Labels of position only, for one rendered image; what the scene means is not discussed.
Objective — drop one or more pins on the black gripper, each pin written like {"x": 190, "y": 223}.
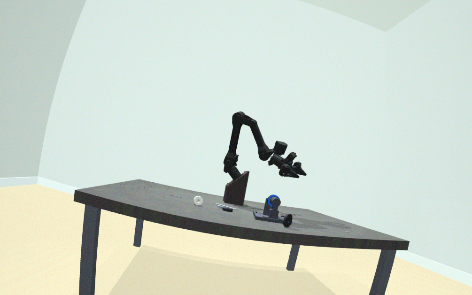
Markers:
{"x": 290, "y": 170}

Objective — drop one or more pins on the white washer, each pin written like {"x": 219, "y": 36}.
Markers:
{"x": 196, "y": 198}

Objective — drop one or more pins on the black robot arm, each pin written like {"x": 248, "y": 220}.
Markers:
{"x": 238, "y": 119}

